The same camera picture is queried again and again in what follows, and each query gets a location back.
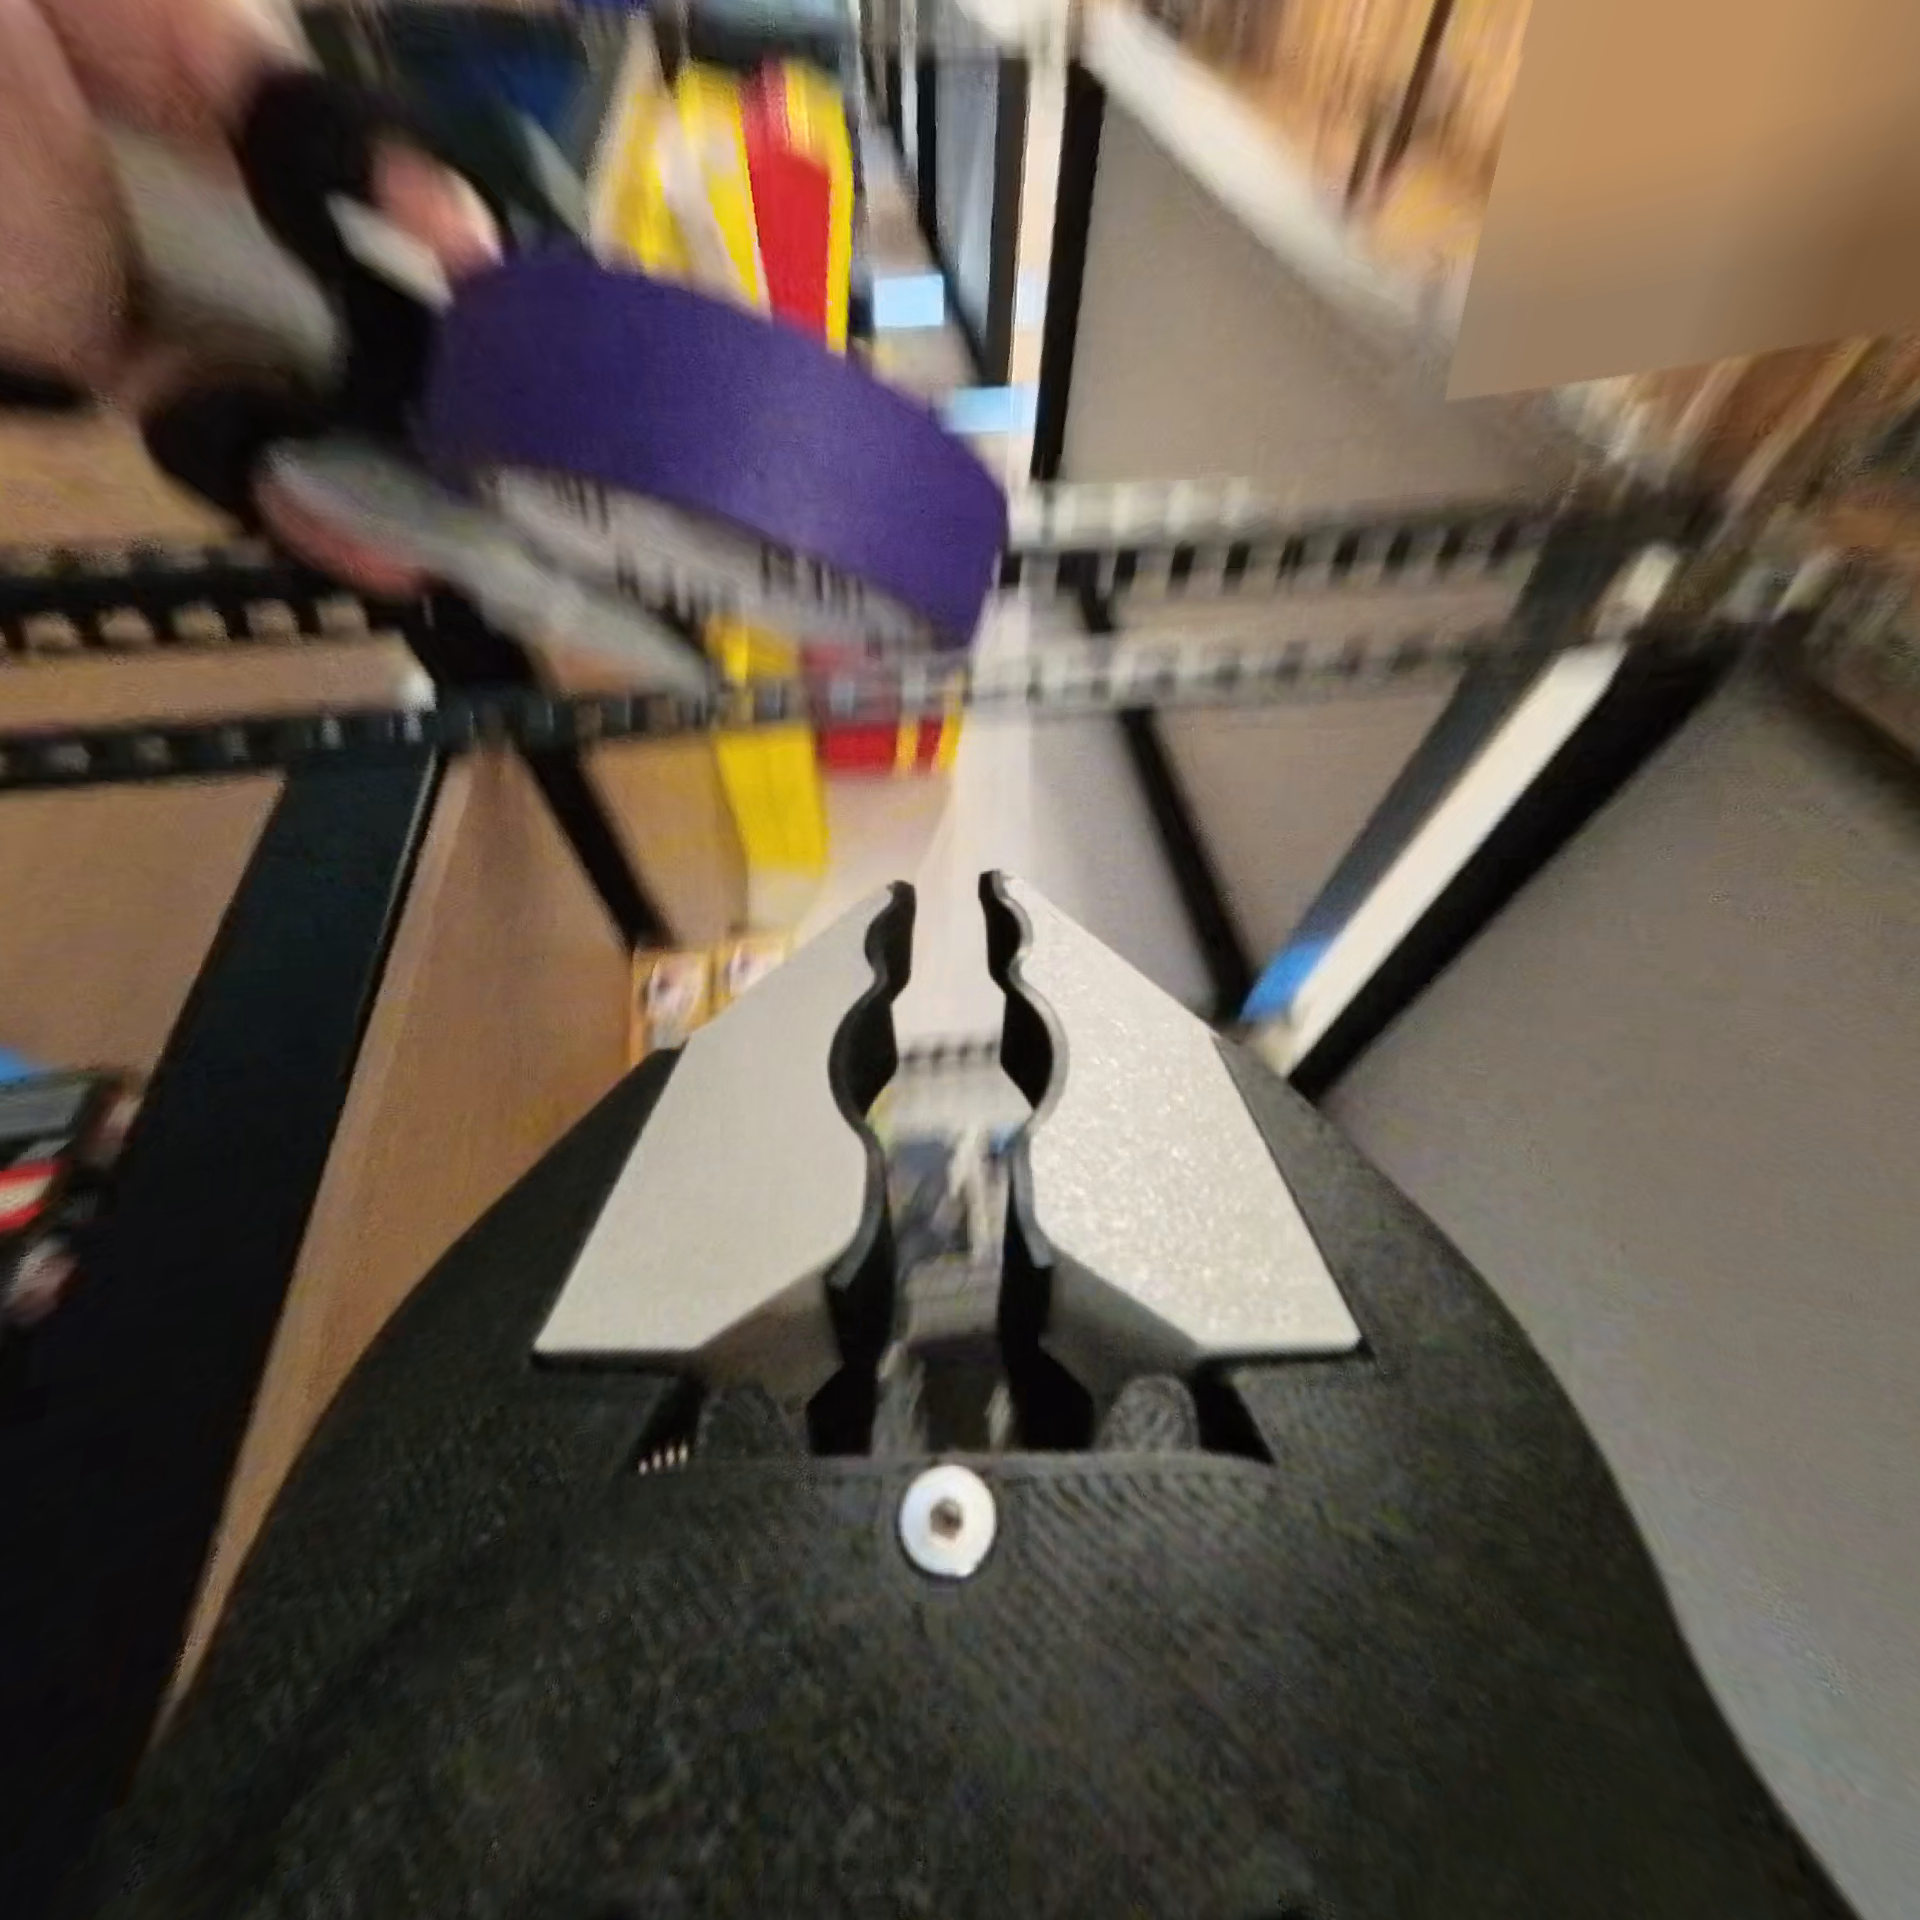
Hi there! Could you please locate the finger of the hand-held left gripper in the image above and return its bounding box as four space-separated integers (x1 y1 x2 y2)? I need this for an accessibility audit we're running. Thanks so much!
252 443 714 697

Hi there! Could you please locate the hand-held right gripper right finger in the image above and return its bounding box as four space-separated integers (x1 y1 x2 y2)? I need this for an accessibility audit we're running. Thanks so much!
977 870 1366 1375

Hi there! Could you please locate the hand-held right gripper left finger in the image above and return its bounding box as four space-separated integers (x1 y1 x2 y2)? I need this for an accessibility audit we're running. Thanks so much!
532 884 921 1366

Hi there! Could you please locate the purple tape roll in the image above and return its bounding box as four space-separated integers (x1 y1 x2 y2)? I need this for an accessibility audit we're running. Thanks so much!
412 254 1010 657

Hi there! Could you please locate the dark monster truck toy box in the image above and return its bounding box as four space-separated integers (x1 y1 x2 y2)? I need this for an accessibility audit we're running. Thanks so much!
0 1059 144 1339

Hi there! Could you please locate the person's left forearm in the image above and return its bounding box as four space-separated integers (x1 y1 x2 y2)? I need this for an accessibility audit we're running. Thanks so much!
0 0 168 363

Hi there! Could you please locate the person's left hand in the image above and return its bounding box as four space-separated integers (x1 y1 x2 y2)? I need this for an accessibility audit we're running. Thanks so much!
367 143 509 279

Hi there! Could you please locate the black metal rack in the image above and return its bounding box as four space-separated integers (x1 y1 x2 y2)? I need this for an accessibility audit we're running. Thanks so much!
0 45 1744 1801

